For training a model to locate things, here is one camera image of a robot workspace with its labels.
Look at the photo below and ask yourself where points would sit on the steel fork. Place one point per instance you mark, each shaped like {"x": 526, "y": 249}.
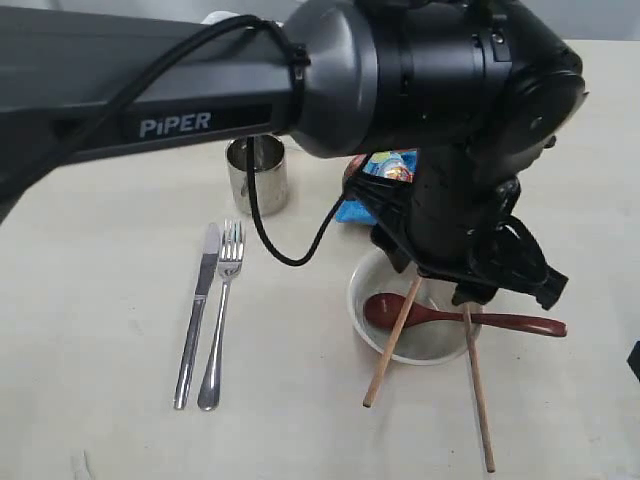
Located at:
{"x": 229, "y": 266}

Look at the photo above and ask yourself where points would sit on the white perforated plastic basket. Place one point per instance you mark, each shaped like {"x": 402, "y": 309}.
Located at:
{"x": 218, "y": 16}

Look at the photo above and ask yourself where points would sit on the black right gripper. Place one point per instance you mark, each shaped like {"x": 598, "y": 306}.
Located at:
{"x": 633, "y": 360}

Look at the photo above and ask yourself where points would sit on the brown wooden plate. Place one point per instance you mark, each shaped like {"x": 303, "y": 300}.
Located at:
{"x": 355, "y": 165}

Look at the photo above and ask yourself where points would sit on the steel cup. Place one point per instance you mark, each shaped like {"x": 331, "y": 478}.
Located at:
{"x": 270, "y": 174}

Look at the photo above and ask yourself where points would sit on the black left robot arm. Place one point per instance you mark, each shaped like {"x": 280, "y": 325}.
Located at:
{"x": 478, "y": 88}

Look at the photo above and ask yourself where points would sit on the grey ceramic bowl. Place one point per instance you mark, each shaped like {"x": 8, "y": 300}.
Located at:
{"x": 430, "y": 343}

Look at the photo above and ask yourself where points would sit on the blue snack packet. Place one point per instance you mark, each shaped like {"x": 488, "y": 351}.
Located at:
{"x": 397, "y": 165}

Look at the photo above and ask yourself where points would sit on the brown wooden spoon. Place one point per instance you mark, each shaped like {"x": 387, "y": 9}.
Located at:
{"x": 381, "y": 310}

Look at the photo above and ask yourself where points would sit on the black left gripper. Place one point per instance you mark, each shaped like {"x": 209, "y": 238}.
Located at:
{"x": 454, "y": 229}

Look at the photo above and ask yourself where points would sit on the wooden chopstick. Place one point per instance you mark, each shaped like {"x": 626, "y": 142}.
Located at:
{"x": 478, "y": 391}
{"x": 385, "y": 358}

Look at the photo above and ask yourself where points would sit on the steel table knife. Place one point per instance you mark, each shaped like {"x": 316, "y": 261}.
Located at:
{"x": 207, "y": 268}

